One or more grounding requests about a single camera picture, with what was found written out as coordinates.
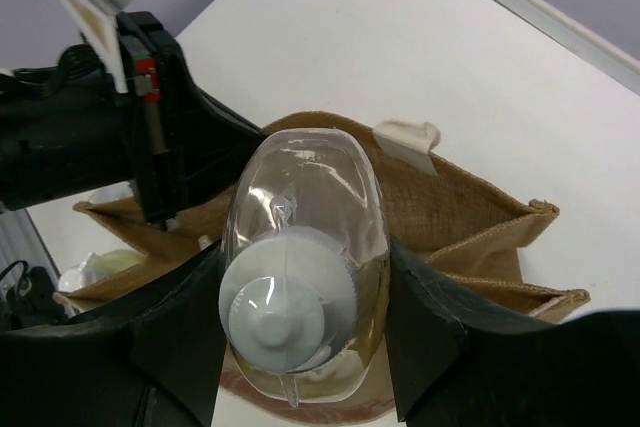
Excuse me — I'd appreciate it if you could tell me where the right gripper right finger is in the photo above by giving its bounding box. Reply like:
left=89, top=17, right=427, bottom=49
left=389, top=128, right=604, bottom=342
left=385, top=240, right=639, bottom=427

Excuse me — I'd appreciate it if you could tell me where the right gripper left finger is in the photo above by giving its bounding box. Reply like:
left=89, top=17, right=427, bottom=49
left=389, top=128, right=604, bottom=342
left=1, top=244, right=226, bottom=426

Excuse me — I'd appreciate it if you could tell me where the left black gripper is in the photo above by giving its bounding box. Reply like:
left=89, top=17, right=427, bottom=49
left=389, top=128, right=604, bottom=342
left=1, top=12, right=265, bottom=230

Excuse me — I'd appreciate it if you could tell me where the brown canvas tote bag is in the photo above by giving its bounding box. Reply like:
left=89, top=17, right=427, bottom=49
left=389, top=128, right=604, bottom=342
left=52, top=110, right=591, bottom=421

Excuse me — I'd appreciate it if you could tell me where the yellow clear liquid bottle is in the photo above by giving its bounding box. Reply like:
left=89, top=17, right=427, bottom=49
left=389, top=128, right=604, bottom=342
left=218, top=128, right=390, bottom=406

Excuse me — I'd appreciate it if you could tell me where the green lotion bottle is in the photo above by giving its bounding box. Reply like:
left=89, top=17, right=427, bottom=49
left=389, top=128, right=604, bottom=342
left=57, top=249, right=145, bottom=292

